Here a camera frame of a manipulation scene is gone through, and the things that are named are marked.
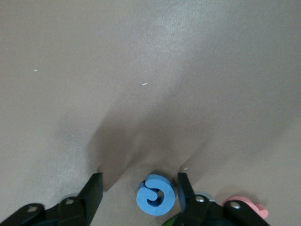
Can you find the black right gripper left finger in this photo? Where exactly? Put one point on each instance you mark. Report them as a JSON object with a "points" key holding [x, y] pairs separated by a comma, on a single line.
{"points": [[70, 212]]}

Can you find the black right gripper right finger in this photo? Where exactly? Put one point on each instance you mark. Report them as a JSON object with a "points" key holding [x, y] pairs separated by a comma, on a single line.
{"points": [[207, 214]]}

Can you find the green letter N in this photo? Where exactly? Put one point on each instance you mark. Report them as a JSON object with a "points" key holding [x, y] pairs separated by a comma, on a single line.
{"points": [[170, 222]]}

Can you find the blue letter G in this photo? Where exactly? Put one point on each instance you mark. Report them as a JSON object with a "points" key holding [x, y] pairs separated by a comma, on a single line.
{"points": [[168, 195]]}

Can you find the red letter Q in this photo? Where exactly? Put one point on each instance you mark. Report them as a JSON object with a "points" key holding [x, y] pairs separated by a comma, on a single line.
{"points": [[258, 209]]}

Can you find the brown table mat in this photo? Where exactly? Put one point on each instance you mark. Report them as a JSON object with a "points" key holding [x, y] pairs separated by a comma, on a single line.
{"points": [[150, 70]]}

